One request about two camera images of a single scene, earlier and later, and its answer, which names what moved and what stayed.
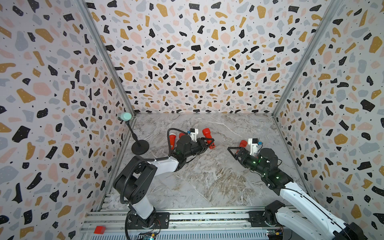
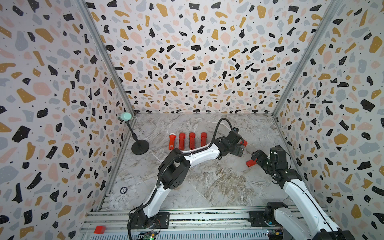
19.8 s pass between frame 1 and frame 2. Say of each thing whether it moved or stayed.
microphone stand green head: stayed
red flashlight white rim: stayed
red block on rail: stayed
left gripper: moved
